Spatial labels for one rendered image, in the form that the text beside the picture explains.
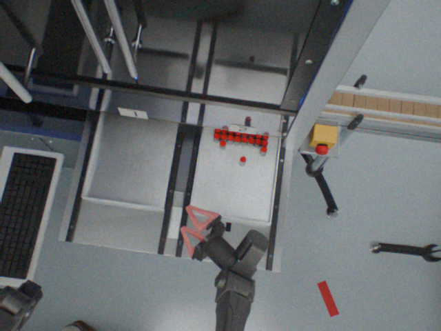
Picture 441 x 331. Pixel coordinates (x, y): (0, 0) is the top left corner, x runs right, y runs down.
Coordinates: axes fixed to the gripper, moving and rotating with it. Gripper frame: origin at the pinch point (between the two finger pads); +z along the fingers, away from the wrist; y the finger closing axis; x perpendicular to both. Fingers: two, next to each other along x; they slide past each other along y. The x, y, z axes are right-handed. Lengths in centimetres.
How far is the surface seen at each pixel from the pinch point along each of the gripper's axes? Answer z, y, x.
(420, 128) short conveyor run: -22, 2, 84
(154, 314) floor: 17, 126, 22
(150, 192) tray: 25.4, 29.7, 14.1
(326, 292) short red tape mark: -33, 108, 83
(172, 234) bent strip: 11.0, 33.7, 11.2
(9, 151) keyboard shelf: 72, 39, -7
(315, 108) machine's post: -3.5, -18.2, 39.8
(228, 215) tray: 2.7, 28.2, 26.9
